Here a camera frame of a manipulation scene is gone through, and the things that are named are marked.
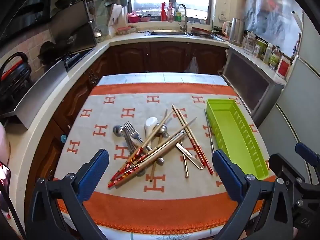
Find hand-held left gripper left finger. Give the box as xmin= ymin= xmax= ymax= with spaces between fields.
xmin=26 ymin=149 xmax=110 ymax=240

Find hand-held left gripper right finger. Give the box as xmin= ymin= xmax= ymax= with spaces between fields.
xmin=212 ymin=149 xmax=294 ymax=240

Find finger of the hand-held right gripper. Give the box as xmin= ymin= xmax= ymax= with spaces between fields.
xmin=295 ymin=142 xmax=320 ymax=181
xmin=267 ymin=153 xmax=318 ymax=193

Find chopsticks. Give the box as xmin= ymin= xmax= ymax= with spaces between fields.
xmin=116 ymin=132 xmax=187 ymax=187

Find wide handled steel spoon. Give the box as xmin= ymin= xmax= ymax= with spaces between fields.
xmin=159 ymin=124 xmax=204 ymax=170

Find green plastic utensil tray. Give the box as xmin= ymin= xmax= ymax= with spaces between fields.
xmin=205 ymin=99 xmax=270 ymax=180

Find small stainless steel spoon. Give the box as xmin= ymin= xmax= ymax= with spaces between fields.
xmin=112 ymin=125 xmax=165 ymax=166

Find stainless steel fork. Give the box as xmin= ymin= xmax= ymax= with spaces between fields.
xmin=124 ymin=121 xmax=137 ymax=155
xmin=131 ymin=129 xmax=153 ymax=153

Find white ceramic spoon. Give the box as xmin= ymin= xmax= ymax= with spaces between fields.
xmin=144 ymin=117 xmax=159 ymax=143

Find orange and white printed blanket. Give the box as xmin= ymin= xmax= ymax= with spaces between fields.
xmin=53 ymin=82 xmax=278 ymax=231

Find grey refrigerator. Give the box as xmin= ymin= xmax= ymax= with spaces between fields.
xmin=257 ymin=12 xmax=320 ymax=170

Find red label jar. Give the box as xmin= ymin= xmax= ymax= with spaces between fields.
xmin=276 ymin=55 xmax=292 ymax=79

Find green label bottle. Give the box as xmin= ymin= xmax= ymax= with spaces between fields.
xmin=269 ymin=46 xmax=280 ymax=70

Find low stainless steel panel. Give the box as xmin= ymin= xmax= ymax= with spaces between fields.
xmin=0 ymin=59 xmax=68 ymax=130

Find white plastic bottle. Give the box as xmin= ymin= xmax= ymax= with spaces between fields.
xmin=262 ymin=43 xmax=273 ymax=64

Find green food tin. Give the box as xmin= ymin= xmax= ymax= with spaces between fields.
xmin=255 ymin=40 xmax=267 ymax=58

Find pale floral tablecloth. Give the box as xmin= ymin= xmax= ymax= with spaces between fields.
xmin=97 ymin=72 xmax=232 ymax=86

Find gas stove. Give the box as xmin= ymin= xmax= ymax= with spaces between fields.
xmin=61 ymin=49 xmax=94 ymax=72

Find hanging white plastic bag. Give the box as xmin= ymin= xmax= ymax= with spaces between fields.
xmin=184 ymin=55 xmax=200 ymax=73

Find clear glass jar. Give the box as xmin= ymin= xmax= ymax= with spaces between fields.
xmin=243 ymin=31 xmax=257 ymax=55

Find black kettle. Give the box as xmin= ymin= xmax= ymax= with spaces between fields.
xmin=0 ymin=52 xmax=33 ymax=110

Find black wok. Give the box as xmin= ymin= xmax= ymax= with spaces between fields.
xmin=37 ymin=41 xmax=63 ymax=65

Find brown wooden kitchen cabinets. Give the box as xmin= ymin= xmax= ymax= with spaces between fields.
xmin=25 ymin=41 xmax=229 ymax=205

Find small metal teapot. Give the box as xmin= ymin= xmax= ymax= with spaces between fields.
xmin=93 ymin=25 xmax=105 ymax=43

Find stainless steel kettle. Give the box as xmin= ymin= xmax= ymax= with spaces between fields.
xmin=229 ymin=17 xmax=245 ymax=46

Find clear food container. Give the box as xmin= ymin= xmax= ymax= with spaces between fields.
xmin=116 ymin=26 xmax=137 ymax=35

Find pink electric kettle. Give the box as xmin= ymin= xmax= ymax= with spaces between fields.
xmin=222 ymin=21 xmax=233 ymax=37

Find stacked red dishes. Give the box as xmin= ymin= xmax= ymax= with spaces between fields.
xmin=191 ymin=26 xmax=213 ymax=37

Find stainless steel splash panel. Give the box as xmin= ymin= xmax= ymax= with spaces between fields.
xmin=49 ymin=0 xmax=98 ymax=53

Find steel sink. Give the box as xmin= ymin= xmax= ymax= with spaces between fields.
xmin=145 ymin=29 xmax=190 ymax=36

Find wooden cutting board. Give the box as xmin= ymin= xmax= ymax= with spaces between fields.
xmin=107 ymin=4 xmax=130 ymax=27

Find steel kitchen faucet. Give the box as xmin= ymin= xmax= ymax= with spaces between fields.
xmin=176 ymin=4 xmax=188 ymax=33

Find pink bottle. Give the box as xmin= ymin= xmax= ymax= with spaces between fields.
xmin=167 ymin=2 xmax=175 ymax=22

